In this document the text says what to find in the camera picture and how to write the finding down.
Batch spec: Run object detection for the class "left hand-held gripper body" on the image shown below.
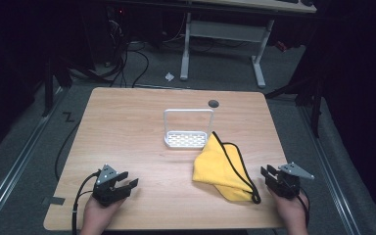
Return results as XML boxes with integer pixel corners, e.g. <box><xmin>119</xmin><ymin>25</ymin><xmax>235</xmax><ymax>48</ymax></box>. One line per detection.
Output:
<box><xmin>92</xmin><ymin>164</ymin><xmax>127</xmax><ymax>208</ymax></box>

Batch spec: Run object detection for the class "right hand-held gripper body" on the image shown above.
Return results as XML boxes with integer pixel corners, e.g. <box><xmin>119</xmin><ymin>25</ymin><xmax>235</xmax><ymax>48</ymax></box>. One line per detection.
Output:
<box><xmin>267</xmin><ymin>162</ymin><xmax>315</xmax><ymax>201</ymax></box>

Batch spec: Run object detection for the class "yellow cloth with black edge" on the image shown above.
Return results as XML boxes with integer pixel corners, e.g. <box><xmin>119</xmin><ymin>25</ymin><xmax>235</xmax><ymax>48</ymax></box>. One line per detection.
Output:
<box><xmin>192</xmin><ymin>130</ymin><xmax>262</xmax><ymax>206</ymax></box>

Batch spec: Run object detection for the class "person's left hand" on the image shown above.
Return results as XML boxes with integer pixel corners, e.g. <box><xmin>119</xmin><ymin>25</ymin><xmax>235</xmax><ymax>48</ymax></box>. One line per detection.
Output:
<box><xmin>81</xmin><ymin>195</ymin><xmax>127</xmax><ymax>230</ymax></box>

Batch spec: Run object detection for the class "person's right hand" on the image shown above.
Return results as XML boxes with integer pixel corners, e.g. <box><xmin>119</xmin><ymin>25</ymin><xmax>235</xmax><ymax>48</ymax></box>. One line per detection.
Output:
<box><xmin>268</xmin><ymin>187</ymin><xmax>309</xmax><ymax>229</ymax></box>

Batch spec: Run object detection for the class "grey tape strip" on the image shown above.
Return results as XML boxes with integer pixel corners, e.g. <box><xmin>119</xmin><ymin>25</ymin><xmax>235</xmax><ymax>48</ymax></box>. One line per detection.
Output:
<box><xmin>42</xmin><ymin>196</ymin><xmax>67</xmax><ymax>207</ymax></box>

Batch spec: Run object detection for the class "black metal stand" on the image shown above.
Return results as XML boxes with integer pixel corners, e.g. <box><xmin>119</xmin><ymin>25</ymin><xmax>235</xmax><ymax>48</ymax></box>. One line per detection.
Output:
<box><xmin>41</xmin><ymin>57</ymin><xmax>73</xmax><ymax>118</ymax></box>
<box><xmin>264</xmin><ymin>76</ymin><xmax>325</xmax><ymax>139</ymax></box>

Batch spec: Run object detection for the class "small red object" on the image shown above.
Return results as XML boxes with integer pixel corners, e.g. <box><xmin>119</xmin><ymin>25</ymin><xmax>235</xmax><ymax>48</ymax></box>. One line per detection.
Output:
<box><xmin>275</xmin><ymin>40</ymin><xmax>289</xmax><ymax>53</ymax></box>

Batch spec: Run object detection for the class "white-legged desk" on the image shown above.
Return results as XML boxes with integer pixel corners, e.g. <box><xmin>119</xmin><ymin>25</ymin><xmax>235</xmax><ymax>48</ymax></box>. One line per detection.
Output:
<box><xmin>178</xmin><ymin>0</ymin><xmax>318</xmax><ymax>89</ymax></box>

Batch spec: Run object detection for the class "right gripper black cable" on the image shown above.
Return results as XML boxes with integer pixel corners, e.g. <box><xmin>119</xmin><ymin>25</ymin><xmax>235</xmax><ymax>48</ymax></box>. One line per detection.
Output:
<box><xmin>297</xmin><ymin>187</ymin><xmax>311</xmax><ymax>228</ymax></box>

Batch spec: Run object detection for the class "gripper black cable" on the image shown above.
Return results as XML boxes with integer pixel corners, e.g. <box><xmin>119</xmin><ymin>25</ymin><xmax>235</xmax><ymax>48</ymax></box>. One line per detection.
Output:
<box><xmin>71</xmin><ymin>168</ymin><xmax>103</xmax><ymax>235</ymax></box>
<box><xmin>297</xmin><ymin>187</ymin><xmax>311</xmax><ymax>228</ymax></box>

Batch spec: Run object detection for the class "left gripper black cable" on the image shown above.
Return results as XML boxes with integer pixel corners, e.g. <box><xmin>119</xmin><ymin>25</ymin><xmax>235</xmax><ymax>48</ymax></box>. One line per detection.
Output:
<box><xmin>71</xmin><ymin>168</ymin><xmax>103</xmax><ymax>235</ymax></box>

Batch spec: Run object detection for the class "metal floor rail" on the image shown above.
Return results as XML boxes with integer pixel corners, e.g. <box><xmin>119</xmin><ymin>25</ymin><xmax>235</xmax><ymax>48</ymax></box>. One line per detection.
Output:
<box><xmin>297</xmin><ymin>105</ymin><xmax>362</xmax><ymax>235</ymax></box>
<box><xmin>0</xmin><ymin>85</ymin><xmax>67</xmax><ymax>229</ymax></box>

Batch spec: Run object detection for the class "black floor cable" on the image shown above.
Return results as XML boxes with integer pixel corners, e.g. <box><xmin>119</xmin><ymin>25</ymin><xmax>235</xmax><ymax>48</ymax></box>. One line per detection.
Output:
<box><xmin>54</xmin><ymin>121</ymin><xmax>81</xmax><ymax>182</ymax></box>

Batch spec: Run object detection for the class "white wire rack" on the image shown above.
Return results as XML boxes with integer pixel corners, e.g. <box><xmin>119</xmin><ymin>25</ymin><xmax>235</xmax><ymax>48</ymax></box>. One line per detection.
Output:
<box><xmin>163</xmin><ymin>108</ymin><xmax>215</xmax><ymax>150</ymax></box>

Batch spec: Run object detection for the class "bundle of black cables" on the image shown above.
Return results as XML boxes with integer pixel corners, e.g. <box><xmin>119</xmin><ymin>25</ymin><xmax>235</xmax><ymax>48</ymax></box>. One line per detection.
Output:
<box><xmin>68</xmin><ymin>8</ymin><xmax>151</xmax><ymax>89</ymax></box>

